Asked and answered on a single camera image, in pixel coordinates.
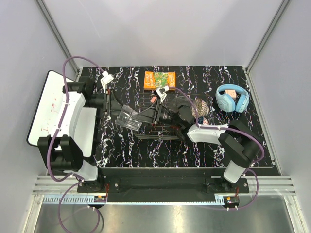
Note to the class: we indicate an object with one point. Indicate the wire dish rack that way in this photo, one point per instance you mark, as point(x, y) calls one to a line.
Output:
point(165, 131)

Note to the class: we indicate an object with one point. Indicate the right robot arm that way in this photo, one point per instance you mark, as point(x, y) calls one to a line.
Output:
point(237, 140)

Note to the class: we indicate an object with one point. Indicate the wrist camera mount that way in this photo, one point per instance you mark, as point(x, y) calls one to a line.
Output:
point(160, 93)
point(106, 79)

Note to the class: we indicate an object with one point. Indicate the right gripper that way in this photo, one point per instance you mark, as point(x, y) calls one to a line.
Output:
point(151, 115)

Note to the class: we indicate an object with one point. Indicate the light blue headphones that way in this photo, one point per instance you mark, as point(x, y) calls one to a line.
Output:
point(226, 103)

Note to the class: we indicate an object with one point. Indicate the orange patterned box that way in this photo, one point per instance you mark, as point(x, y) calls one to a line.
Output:
point(154, 80)

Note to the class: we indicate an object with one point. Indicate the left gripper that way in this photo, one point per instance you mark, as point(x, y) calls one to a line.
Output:
point(111, 105)

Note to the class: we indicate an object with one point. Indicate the pink cube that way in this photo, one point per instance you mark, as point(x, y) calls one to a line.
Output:
point(231, 93)

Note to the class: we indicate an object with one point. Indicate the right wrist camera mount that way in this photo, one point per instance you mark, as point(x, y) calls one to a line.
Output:
point(160, 93)

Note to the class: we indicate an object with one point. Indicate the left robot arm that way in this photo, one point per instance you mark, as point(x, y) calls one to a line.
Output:
point(58, 149)

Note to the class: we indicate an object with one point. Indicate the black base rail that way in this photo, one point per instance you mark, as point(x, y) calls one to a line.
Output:
point(162, 185)

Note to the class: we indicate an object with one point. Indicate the blue triangle pattern bowl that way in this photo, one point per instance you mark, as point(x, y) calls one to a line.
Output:
point(202, 121)

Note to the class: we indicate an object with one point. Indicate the clear glass cup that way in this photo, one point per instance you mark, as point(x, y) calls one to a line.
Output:
point(126, 119)

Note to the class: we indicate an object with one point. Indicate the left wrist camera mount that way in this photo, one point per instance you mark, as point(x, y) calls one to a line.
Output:
point(106, 79)

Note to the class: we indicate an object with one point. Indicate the beige patterned bowl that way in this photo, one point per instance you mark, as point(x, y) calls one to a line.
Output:
point(202, 108)

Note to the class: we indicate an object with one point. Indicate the white board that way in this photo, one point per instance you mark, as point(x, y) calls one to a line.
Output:
point(47, 111)

